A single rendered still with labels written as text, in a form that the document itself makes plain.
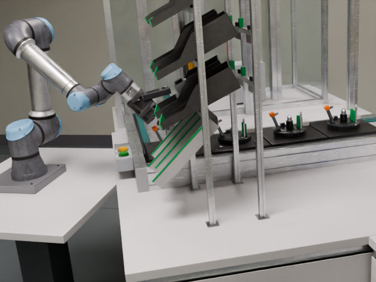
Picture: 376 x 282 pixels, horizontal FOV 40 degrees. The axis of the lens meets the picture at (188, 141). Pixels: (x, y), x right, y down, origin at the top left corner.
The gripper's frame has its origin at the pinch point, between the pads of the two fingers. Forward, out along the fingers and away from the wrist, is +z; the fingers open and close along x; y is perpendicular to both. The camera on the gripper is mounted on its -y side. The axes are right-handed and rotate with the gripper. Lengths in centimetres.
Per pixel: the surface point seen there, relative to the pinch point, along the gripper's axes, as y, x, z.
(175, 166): 5.5, 48.8, -3.4
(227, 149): -7.7, 11.4, 20.4
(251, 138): -17.6, 0.9, 28.9
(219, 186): 4.4, 21.7, 24.5
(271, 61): -60, -105, 47
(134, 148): 20.5, -8.9, -2.8
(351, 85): -76, -60, 75
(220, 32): -34, 52, -24
